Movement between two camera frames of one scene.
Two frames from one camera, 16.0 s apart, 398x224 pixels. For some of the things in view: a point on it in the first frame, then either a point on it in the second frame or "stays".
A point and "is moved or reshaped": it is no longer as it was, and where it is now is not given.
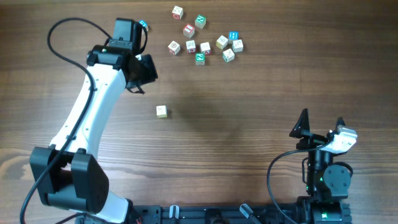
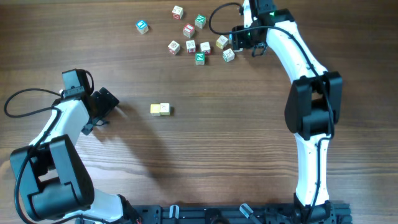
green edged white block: x=228 y=55 stays
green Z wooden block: x=200 y=58 stays
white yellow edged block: x=161 y=111 is moved or reshaped
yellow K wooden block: x=222 y=42 stays
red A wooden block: x=205 y=48 stays
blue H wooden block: x=233 y=35 stays
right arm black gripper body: x=311 y=141 → x=244 y=38
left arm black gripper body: x=147 y=72 → x=106 y=104
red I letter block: x=188 y=30 stays
